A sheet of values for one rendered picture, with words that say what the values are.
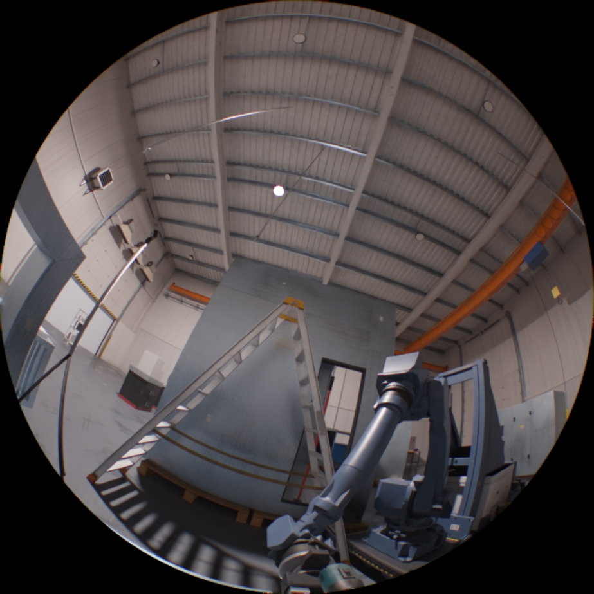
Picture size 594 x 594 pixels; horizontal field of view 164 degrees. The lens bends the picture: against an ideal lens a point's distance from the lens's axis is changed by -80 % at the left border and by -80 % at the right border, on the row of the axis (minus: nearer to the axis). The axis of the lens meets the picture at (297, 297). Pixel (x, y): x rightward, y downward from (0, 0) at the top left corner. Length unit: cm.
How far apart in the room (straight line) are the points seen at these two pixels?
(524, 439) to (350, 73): 1044
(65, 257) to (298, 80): 668
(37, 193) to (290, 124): 671
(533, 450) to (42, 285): 803
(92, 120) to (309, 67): 795
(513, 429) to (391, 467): 362
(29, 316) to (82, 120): 908
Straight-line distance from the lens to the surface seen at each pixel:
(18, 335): 167
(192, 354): 258
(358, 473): 84
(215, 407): 239
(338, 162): 726
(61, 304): 1078
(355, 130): 692
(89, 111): 1041
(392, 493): 187
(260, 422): 232
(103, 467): 207
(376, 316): 305
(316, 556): 61
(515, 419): 703
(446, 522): 251
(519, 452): 695
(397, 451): 667
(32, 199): 151
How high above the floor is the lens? 124
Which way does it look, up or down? 35 degrees up
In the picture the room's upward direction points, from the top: 19 degrees clockwise
